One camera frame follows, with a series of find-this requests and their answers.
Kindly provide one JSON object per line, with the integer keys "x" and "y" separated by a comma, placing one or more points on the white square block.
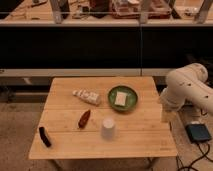
{"x": 120, "y": 99}

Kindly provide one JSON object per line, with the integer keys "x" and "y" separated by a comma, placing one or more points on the green plate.
{"x": 131, "y": 100}

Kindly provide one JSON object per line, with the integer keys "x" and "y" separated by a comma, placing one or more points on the wooden table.
{"x": 138, "y": 133}

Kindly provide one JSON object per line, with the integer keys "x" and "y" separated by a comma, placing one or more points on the long workbench shelf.
{"x": 106, "y": 13}

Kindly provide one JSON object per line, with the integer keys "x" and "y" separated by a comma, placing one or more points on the black foot pedal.
{"x": 198, "y": 133}

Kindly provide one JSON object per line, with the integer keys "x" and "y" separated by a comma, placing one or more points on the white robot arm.
{"x": 187, "y": 83}

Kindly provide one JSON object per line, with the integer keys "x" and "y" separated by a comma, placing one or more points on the brown oblong object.
{"x": 84, "y": 119}

